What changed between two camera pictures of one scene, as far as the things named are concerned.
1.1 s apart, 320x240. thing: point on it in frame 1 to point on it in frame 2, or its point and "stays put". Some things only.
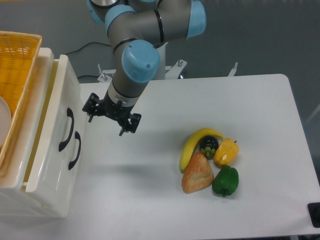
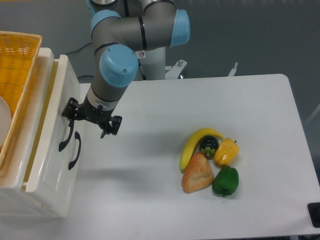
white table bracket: [233, 71] stays put
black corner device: [314, 208] stays put
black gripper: [110, 108] to [102, 118]
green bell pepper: [226, 182] stays put
